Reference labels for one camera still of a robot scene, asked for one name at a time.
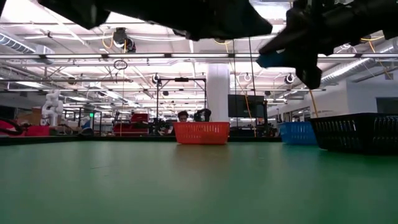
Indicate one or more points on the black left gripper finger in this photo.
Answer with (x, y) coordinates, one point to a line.
(227, 21)

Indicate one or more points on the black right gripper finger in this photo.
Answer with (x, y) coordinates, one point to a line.
(309, 73)
(295, 43)

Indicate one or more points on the blue foam cylinder block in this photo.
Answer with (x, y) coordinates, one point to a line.
(270, 59)

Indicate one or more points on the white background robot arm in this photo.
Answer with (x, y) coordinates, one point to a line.
(52, 107)

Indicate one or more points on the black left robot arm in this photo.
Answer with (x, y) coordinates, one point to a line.
(1, 4)

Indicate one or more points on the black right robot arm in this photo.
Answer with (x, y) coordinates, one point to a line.
(392, 18)

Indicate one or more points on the long ceiling light strip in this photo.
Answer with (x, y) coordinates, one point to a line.
(199, 55)

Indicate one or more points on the blue plastic basket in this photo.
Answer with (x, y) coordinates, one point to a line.
(297, 133)

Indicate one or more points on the white round pillar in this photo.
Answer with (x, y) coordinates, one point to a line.
(217, 93)

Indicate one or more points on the black monitor screen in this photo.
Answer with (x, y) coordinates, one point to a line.
(239, 105)

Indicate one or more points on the black plastic basket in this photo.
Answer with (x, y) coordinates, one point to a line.
(357, 133)

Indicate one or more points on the dark background equipment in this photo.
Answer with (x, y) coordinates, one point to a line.
(202, 115)

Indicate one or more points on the person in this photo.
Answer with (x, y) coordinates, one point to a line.
(183, 116)

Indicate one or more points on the orange plastic basket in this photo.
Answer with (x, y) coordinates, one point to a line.
(201, 133)

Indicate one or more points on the red tool cabinet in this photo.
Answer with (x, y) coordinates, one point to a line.
(132, 126)

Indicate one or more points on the red cart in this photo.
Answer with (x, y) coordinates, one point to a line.
(34, 130)

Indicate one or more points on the silver ceiling air duct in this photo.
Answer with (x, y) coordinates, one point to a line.
(15, 43)
(348, 70)

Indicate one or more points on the black rig frame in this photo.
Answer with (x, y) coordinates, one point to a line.
(157, 99)

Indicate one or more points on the black table frame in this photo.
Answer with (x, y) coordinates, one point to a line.
(93, 139)

